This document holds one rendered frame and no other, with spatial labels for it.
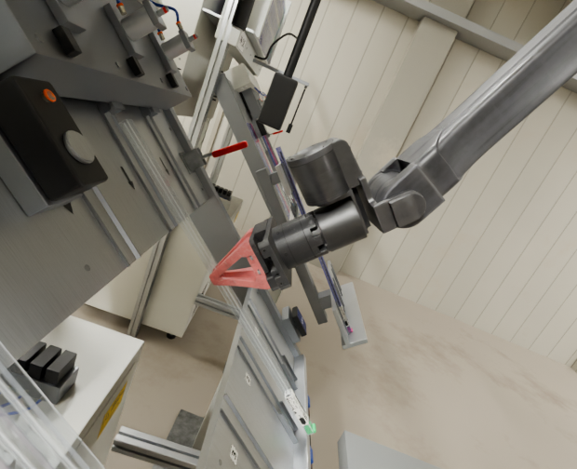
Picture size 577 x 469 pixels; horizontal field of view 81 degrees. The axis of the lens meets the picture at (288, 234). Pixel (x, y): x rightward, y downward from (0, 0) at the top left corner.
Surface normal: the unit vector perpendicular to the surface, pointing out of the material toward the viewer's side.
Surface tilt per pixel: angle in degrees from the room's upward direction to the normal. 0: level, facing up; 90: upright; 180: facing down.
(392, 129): 90
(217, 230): 90
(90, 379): 0
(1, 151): 90
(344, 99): 90
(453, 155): 77
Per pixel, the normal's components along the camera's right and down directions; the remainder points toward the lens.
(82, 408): 0.38, -0.88
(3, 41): -0.02, 0.30
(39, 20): 0.91, -0.39
